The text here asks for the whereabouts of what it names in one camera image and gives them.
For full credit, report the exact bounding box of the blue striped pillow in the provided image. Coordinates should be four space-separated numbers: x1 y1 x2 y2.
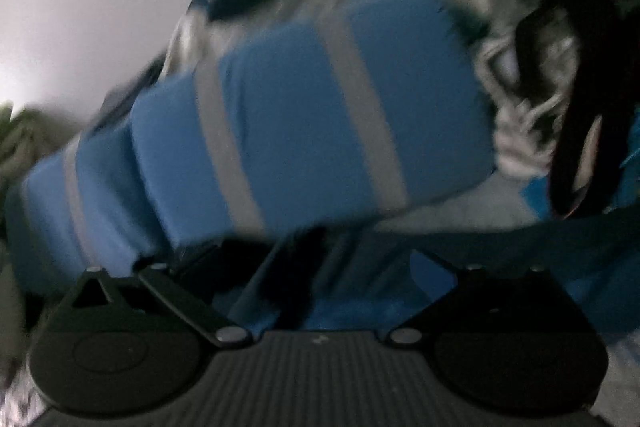
6 124 169 296
131 0 494 248

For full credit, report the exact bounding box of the left blue striped pillow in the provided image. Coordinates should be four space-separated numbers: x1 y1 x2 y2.
6 124 169 296

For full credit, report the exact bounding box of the right blue striped pillow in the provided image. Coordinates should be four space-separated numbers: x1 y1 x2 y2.
131 0 494 248

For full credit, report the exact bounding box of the grey quilted bedspread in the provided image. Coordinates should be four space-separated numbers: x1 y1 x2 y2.
374 171 540 234

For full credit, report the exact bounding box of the grey white patterned cloth pile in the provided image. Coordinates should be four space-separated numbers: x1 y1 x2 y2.
474 27 578 181

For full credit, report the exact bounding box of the green knitted blanket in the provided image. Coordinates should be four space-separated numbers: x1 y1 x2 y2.
1 102 70 205

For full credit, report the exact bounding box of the black garment pile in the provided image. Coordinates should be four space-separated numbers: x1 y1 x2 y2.
515 0 639 218

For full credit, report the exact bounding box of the blue fleece jacket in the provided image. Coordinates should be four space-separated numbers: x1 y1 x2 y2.
175 206 639 345

